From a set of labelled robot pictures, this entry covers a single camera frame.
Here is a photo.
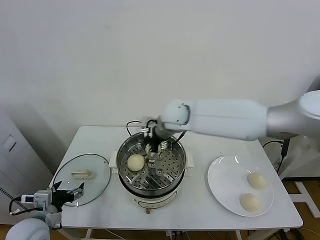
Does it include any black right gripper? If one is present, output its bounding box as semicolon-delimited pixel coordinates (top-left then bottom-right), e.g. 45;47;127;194
149;133;165;154

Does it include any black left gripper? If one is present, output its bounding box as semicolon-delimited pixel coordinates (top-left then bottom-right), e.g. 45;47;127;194
51;181;85;207

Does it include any round glass pot lid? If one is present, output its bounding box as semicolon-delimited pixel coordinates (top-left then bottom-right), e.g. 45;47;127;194
51;153;112;208

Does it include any stainless steel steamer basket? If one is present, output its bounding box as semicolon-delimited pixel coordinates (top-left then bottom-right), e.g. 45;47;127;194
108;129;195;196

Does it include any cream electric pot base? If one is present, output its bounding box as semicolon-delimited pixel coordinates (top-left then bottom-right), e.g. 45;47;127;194
111;167;194;215

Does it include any white table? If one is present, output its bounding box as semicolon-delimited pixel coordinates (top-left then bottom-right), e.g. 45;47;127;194
51;125;304;240

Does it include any white cabinet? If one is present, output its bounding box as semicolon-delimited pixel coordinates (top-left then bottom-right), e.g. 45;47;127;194
0;107;55;226

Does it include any white round plate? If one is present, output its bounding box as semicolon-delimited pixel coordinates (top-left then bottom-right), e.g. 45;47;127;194
206;155;275;218

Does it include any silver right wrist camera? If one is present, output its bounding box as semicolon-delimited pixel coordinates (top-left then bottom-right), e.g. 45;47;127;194
139;115;157;139

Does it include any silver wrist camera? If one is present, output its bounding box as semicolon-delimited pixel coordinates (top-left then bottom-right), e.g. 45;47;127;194
139;115;157;139
21;189;53;208

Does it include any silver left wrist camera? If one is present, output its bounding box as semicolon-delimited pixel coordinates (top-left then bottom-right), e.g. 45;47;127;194
21;189;53;208

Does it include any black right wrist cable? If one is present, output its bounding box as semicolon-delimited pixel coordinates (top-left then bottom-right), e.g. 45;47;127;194
174;130;186;144

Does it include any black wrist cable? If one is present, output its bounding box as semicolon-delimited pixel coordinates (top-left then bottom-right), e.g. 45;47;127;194
174;130;186;144
9;196;36;216

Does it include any black pot power cord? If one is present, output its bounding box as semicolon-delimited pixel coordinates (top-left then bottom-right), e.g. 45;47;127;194
125;121;143;137

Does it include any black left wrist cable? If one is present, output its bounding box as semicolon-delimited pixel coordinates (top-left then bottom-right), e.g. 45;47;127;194
9;196;36;216

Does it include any black cable with adapter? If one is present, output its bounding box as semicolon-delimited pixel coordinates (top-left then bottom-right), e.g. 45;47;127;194
261;138;291;174

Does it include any black floor cable bundle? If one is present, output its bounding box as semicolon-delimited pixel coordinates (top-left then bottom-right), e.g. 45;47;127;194
272;228;310;240

